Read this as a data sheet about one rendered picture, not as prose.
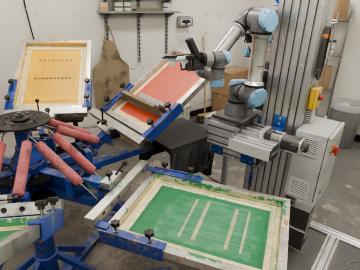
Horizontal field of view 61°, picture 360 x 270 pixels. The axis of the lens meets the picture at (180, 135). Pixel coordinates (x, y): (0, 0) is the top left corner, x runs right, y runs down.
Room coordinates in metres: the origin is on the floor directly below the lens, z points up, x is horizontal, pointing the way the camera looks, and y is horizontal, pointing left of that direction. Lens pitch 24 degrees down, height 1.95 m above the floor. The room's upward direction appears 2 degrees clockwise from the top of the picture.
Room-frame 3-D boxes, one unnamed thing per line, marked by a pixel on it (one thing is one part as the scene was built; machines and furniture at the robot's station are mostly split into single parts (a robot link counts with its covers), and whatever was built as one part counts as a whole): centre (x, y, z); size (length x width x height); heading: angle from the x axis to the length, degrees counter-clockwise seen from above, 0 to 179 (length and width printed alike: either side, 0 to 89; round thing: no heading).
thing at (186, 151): (2.14, -0.09, 0.79); 0.46 x 0.09 x 0.33; 131
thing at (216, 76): (1.66, -0.18, 1.56); 0.11 x 0.08 x 0.11; 29
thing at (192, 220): (1.25, 0.01, 1.05); 1.08 x 0.61 x 0.23; 71
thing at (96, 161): (1.95, 0.40, 0.89); 1.24 x 0.06 x 0.06; 131
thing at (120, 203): (1.34, 0.28, 0.90); 1.24 x 0.06 x 0.06; 71
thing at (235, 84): (1.89, -0.36, 1.42); 0.13 x 0.12 x 0.14; 29
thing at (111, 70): (4.07, 0.94, 1.06); 0.53 x 0.07 x 1.05; 131
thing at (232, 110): (1.89, -0.36, 1.31); 0.15 x 0.15 x 0.10
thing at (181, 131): (2.28, 0.03, 0.95); 0.48 x 0.44 x 0.01; 131
